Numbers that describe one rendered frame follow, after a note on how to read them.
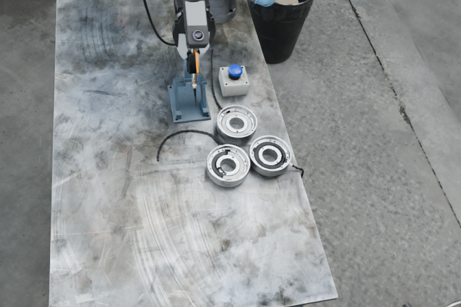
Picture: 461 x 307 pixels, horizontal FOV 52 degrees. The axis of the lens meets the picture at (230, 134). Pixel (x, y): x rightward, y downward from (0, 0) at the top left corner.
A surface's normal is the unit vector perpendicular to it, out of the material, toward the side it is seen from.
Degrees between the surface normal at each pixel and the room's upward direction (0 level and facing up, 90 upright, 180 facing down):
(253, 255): 0
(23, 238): 0
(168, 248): 0
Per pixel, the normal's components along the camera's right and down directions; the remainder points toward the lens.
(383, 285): 0.11, -0.58
